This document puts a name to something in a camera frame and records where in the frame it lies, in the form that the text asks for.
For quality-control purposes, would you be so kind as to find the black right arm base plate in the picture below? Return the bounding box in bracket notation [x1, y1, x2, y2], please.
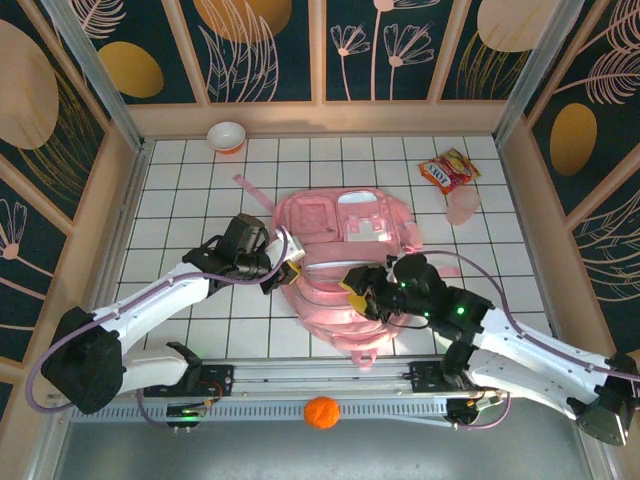
[408, 360, 501, 396]

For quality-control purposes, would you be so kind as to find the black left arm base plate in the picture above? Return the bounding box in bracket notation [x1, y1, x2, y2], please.
[143, 363, 236, 399]

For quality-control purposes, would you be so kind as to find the orange red snack packet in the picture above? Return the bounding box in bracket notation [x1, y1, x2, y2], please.
[418, 147, 482, 196]

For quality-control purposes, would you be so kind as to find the aluminium frame post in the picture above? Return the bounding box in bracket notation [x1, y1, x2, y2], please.
[492, 0, 601, 146]
[39, 0, 147, 151]

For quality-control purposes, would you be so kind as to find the grey slotted cable duct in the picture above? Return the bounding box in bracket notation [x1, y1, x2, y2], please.
[69, 399, 454, 426]

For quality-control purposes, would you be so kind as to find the aluminium mounting rail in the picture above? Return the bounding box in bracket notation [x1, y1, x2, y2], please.
[47, 355, 609, 401]

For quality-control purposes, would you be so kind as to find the pink student backpack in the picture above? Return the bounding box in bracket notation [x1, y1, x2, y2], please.
[233, 173, 461, 371]

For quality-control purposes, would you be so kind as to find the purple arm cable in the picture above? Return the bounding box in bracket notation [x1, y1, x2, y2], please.
[417, 249, 640, 431]
[25, 227, 294, 431]

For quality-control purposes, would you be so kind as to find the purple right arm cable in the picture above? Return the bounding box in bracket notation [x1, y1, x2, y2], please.
[417, 249, 640, 431]

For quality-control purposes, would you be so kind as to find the orange ball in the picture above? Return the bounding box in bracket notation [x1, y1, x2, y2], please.
[303, 396, 342, 430]

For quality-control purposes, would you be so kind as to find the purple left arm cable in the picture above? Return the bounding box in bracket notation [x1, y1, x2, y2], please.
[25, 227, 294, 431]

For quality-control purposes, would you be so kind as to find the pink round lid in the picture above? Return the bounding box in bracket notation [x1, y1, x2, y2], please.
[446, 185, 482, 227]

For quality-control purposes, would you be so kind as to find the small black controller board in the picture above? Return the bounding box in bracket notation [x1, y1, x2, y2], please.
[165, 402, 207, 432]
[445, 397, 504, 431]

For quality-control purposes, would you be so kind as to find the white orange bowl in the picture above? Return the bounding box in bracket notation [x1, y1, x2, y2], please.
[206, 121, 247, 155]

